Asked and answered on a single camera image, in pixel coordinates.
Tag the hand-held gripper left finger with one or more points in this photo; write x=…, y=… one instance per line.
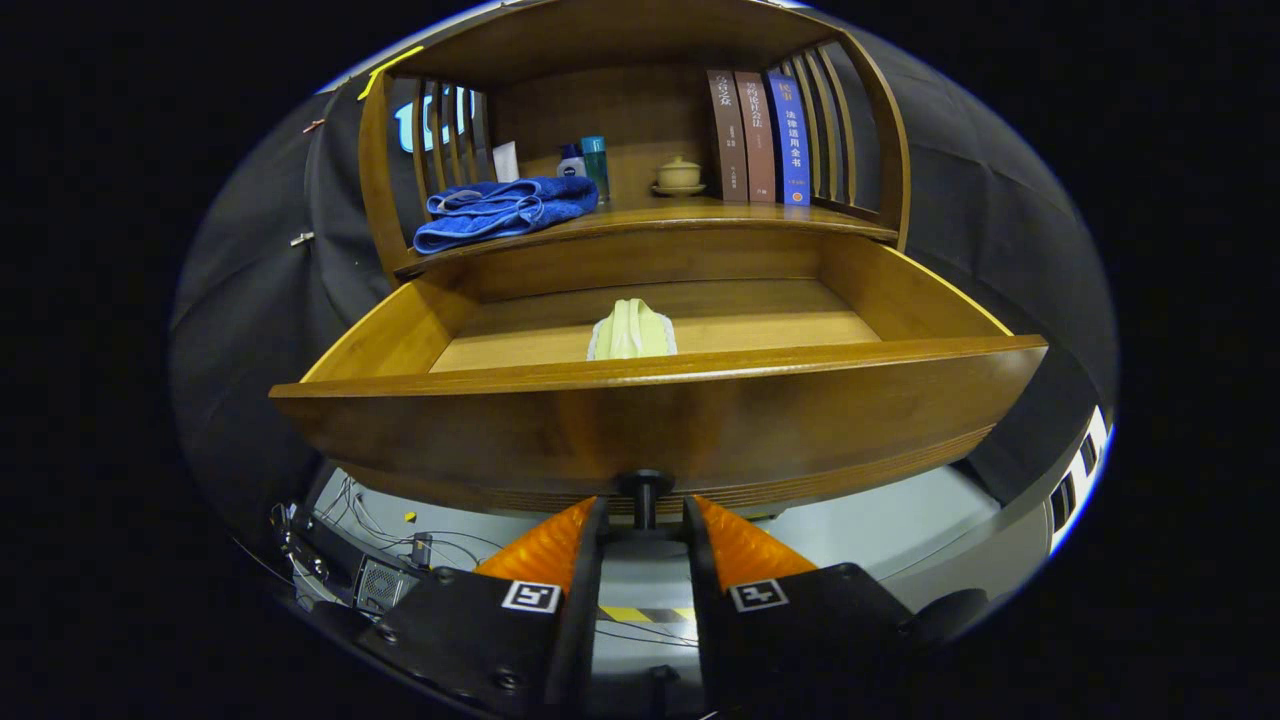
x=582, y=600

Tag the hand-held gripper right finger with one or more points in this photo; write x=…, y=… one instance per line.
x=700, y=600

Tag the wooden drawer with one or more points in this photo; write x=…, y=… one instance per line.
x=650, y=430

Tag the pale green scrub brush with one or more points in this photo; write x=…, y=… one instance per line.
x=630, y=335

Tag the wooden countertop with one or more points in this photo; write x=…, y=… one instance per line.
x=700, y=212

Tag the wooden cabinet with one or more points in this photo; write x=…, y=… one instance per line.
x=620, y=100

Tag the yellow and black floor tape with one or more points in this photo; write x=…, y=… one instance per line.
x=630, y=613

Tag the black mesh box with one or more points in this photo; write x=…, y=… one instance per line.
x=382, y=583

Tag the blue towel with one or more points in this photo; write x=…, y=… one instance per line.
x=500, y=205

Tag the beige lidded cup with saucer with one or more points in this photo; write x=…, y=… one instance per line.
x=679, y=175

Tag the white bottle with blue cap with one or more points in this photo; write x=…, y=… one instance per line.
x=570, y=165

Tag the teal clear bottle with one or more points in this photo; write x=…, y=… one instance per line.
x=596, y=165

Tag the white tube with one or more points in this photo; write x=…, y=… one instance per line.
x=505, y=162

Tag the reddish brown book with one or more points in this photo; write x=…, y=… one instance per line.
x=757, y=135

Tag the blue book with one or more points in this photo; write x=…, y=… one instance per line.
x=790, y=135

